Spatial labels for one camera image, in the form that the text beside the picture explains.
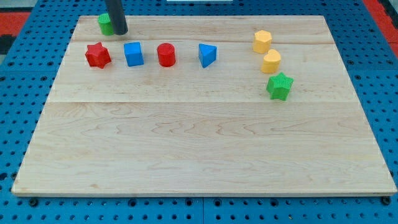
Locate blue triangle block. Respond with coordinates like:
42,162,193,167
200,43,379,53
198,44,217,68

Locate green star block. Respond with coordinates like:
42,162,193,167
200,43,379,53
266,72,294,101

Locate red star block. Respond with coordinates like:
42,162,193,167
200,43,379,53
85,42,111,69

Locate light wooden board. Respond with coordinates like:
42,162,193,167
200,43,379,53
12,16,397,197

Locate red cylinder block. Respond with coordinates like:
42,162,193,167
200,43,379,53
157,43,176,67

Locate yellow heart block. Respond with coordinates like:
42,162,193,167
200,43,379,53
261,49,281,73

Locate blue cube block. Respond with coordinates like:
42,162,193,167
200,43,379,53
124,42,144,67

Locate yellow hexagon block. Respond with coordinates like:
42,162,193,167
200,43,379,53
252,30,272,54

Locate green cylinder block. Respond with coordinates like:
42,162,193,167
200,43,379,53
97,13,114,35

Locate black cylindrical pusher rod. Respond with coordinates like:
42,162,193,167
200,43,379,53
104,0,128,35

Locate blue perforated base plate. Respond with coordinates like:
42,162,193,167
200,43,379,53
1,0,397,223

